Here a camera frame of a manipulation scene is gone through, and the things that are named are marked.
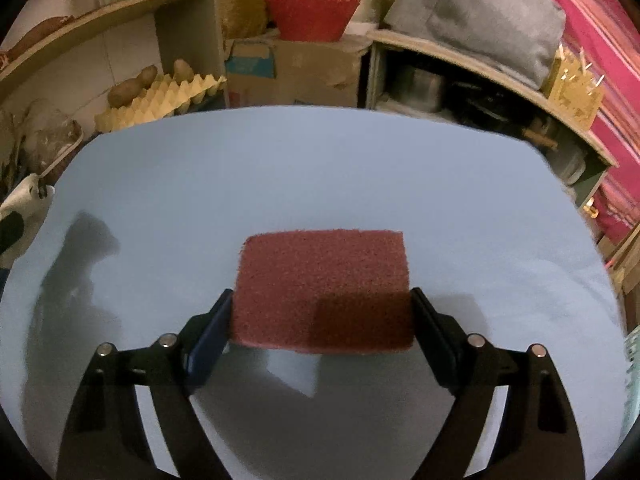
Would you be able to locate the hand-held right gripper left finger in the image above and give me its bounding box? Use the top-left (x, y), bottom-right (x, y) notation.
top-left (56, 288), bottom-right (236, 480)

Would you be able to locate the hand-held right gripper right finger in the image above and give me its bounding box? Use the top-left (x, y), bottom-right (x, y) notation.
top-left (409, 287), bottom-right (587, 480)

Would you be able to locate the maroon scouring pad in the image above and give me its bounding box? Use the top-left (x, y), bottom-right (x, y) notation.
top-left (229, 230), bottom-right (416, 353)

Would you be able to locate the black and white cloth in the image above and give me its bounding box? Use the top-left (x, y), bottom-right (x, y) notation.
top-left (0, 174), bottom-right (55, 267)

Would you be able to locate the black pan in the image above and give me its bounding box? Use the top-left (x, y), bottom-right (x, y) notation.
top-left (445, 80), bottom-right (531, 131)

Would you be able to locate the yellow egg tray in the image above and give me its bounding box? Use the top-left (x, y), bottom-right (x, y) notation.
top-left (94, 72), bottom-right (227, 133)

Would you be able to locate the metal cup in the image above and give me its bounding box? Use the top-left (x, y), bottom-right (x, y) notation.
top-left (400, 67), bottom-right (446, 111)

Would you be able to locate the cloudy plastic bag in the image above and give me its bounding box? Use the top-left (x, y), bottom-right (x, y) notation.
top-left (20, 100), bottom-right (83, 171)

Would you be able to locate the large brown potato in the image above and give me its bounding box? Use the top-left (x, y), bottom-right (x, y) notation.
top-left (107, 79), bottom-right (145, 109)

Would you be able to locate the cardboard box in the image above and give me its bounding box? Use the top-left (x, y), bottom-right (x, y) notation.
top-left (223, 37), bottom-right (368, 109)

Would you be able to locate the yellow cutlery basket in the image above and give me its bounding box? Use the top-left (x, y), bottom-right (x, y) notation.
top-left (542, 46), bottom-right (606, 131)

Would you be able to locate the grey wooden shelf unit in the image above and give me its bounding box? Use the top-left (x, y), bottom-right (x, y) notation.
top-left (365, 29), bottom-right (618, 211)

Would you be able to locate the grey fabric bag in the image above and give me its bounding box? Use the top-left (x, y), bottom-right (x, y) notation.
top-left (382, 0), bottom-right (568, 90)

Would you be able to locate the red plastic basket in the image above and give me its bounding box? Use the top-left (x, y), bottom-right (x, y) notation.
top-left (264, 0), bottom-right (362, 43)

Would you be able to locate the pink striped blanket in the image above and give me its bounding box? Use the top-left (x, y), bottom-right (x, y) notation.
top-left (505, 0), bottom-right (640, 256)

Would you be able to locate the wooden wall shelf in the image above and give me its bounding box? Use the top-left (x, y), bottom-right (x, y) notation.
top-left (0, 0), bottom-right (226, 161)

